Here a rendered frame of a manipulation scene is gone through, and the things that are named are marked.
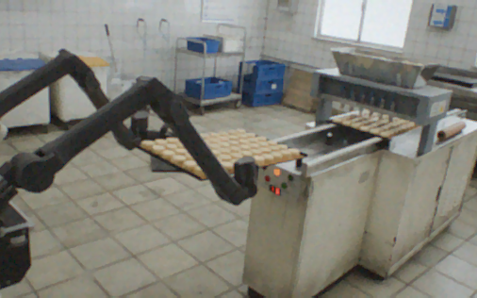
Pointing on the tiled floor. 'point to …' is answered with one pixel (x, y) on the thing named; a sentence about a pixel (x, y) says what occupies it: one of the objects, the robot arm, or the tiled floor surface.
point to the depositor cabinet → (414, 197)
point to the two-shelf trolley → (213, 74)
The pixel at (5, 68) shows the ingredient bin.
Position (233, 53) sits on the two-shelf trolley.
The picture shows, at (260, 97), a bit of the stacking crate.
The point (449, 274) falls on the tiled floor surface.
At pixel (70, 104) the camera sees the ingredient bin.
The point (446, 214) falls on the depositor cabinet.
